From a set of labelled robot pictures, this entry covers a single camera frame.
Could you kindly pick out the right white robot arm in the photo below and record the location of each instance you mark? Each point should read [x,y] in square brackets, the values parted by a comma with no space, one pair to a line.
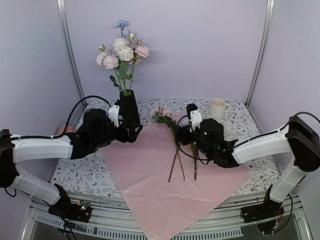
[294,137]

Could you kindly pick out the cream ceramic mug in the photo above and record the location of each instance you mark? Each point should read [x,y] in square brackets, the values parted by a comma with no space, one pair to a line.
[218,108]

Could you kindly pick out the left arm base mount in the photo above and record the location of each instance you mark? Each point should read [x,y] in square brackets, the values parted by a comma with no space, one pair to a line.
[65,209]

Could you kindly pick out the yellow small flower sprig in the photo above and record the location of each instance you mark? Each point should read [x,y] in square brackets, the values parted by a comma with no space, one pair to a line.
[195,155]

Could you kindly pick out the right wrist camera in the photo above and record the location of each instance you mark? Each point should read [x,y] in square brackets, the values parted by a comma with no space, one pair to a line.
[194,116]

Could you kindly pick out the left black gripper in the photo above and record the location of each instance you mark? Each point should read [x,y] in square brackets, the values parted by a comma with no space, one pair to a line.
[132,135]

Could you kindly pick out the pale pink rose stem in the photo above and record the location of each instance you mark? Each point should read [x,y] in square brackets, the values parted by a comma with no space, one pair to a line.
[110,62]

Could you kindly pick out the aluminium frame post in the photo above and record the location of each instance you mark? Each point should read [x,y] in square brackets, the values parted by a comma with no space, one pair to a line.
[267,24]
[61,8]

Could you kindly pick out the pink tissue wrapping paper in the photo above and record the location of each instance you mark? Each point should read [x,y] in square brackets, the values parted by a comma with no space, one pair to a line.
[163,209]

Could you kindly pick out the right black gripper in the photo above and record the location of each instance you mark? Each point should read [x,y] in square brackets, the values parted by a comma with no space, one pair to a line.
[183,133]

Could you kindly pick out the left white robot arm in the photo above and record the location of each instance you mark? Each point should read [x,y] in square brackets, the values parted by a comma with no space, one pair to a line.
[99,128]

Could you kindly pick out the left aluminium frame post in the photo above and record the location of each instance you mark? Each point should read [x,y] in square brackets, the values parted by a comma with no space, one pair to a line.
[61,8]

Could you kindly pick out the cream ribbon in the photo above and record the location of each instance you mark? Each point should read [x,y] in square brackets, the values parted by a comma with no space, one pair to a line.
[229,134]

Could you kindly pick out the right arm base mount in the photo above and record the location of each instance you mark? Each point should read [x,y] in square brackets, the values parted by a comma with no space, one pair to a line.
[263,211]

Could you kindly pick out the floral patterned table mat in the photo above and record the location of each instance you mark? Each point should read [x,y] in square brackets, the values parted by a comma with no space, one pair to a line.
[91,175]

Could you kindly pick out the tall black vase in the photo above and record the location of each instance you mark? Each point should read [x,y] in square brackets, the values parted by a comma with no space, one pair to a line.
[129,111]

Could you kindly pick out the blue hydrangea flower stem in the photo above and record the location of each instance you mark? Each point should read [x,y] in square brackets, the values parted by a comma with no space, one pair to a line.
[122,24]

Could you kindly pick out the white rose flower stem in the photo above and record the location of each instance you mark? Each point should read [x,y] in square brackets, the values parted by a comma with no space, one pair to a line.
[124,71]

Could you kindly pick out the aluminium front rail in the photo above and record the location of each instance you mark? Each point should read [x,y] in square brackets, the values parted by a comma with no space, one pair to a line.
[99,218]

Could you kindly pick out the right aluminium frame post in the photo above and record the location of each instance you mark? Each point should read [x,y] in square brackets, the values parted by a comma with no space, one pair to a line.
[267,24]

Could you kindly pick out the pink carnation flower stem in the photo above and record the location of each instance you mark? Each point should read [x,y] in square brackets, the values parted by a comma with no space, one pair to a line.
[170,122]

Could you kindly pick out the double pink rose stem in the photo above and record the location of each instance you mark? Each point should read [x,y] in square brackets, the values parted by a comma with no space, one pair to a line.
[140,52]

